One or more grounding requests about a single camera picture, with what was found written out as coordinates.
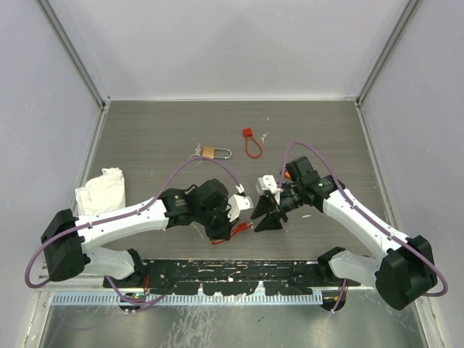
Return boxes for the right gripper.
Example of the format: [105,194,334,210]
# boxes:
[250,183,303,233]

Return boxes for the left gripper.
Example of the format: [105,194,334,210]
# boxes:
[196,199,239,241]

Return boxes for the red cable padlock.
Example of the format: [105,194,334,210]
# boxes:
[241,126,262,160]
[211,221,253,245]

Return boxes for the silver keys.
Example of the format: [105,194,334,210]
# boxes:
[260,133,269,143]

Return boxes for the brass padlock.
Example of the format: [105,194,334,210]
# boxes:
[191,144,233,160]

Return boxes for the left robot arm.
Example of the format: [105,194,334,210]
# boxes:
[41,179,239,287]

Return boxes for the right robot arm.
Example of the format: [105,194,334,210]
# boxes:
[252,157,438,310]

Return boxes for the white cloth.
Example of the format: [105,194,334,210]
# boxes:
[75,167,126,215]

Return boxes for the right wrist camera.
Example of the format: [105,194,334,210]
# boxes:
[256,175,283,204]

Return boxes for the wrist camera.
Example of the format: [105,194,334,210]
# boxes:
[228,184,254,222]
[256,175,283,204]

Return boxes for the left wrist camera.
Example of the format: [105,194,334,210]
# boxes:
[228,184,254,222]

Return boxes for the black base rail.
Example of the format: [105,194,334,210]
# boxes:
[114,260,342,296]

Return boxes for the slotted cable duct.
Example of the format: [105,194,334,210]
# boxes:
[51,291,323,306]

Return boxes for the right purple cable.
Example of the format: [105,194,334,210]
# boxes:
[277,141,449,312]

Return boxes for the purple cable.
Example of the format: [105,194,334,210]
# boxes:
[277,141,449,312]
[24,157,244,289]

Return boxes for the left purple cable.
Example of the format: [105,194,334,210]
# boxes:
[24,157,244,289]

